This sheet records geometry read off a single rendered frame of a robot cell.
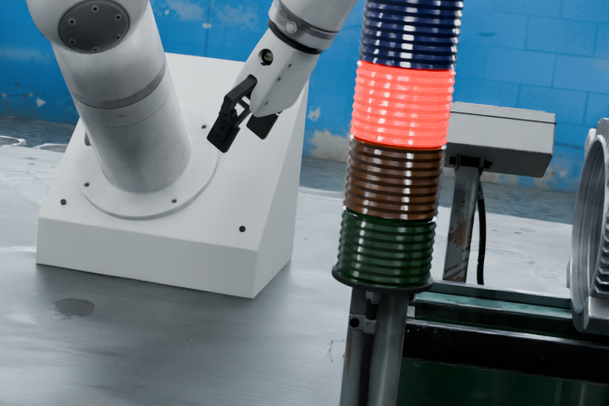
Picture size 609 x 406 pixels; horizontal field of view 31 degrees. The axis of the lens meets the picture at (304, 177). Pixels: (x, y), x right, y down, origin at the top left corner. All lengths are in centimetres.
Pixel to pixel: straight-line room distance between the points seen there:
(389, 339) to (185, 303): 67
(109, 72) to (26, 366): 34
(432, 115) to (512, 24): 591
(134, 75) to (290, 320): 34
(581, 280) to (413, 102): 45
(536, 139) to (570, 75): 538
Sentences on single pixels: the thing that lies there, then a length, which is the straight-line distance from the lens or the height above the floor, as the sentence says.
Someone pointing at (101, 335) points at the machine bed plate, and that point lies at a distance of 123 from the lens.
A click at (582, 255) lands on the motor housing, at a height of 97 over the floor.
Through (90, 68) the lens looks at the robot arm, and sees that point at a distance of 125.
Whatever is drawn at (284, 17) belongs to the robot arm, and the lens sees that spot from 129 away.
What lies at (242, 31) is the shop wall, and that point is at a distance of 682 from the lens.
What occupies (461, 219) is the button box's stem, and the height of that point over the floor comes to 95.
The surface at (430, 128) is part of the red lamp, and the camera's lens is 65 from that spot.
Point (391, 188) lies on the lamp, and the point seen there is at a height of 109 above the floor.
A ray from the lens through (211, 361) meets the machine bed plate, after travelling 117.
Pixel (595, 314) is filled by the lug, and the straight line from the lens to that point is 95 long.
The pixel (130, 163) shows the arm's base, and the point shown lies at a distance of 137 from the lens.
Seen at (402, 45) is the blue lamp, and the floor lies 118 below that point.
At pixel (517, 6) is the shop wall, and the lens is 656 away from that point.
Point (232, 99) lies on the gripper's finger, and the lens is 128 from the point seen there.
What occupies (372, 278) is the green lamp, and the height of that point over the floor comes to 104.
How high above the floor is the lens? 123
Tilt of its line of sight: 11 degrees down
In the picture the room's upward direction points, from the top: 6 degrees clockwise
